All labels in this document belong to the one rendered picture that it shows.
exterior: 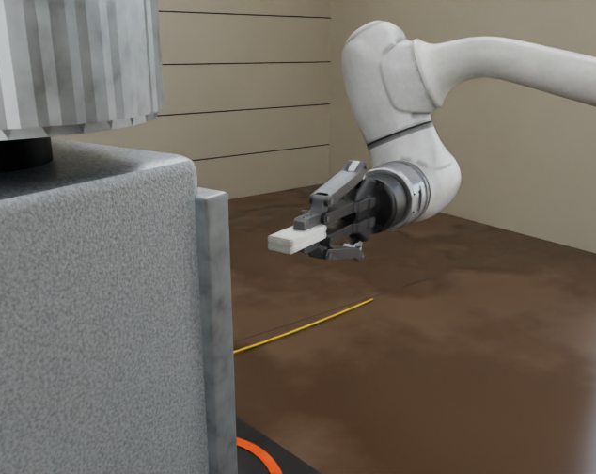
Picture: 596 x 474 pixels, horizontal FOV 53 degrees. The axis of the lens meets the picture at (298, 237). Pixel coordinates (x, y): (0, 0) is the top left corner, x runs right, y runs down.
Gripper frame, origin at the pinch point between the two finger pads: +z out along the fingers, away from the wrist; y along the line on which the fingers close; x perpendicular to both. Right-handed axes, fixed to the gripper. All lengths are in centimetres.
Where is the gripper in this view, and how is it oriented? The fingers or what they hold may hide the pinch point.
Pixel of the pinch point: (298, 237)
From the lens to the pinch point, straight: 63.8
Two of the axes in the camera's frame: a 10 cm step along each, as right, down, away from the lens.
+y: 0.0, 9.6, 2.9
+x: -8.3, -1.7, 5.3
